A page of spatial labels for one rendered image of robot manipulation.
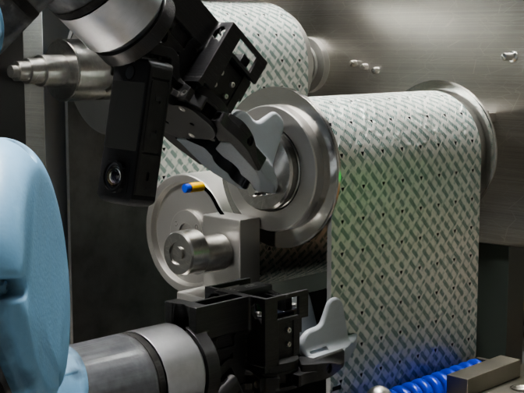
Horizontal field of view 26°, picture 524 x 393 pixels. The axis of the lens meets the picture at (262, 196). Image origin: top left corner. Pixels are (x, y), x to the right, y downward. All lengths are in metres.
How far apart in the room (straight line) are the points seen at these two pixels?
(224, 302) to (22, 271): 0.46
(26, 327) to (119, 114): 0.45
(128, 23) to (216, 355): 0.26
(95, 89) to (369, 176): 0.31
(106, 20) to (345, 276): 0.34
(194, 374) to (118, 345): 0.06
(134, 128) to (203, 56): 0.09
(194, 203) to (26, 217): 0.66
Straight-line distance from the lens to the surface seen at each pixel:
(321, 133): 1.00
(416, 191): 1.10
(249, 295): 0.92
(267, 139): 0.97
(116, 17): 0.85
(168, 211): 1.15
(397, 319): 1.10
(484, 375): 1.13
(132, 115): 0.88
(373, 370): 1.08
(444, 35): 1.31
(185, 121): 0.92
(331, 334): 0.99
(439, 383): 1.12
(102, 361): 0.82
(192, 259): 1.00
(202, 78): 0.90
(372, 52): 1.37
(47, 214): 0.51
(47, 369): 0.49
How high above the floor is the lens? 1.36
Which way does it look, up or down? 8 degrees down
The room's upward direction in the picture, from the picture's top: straight up
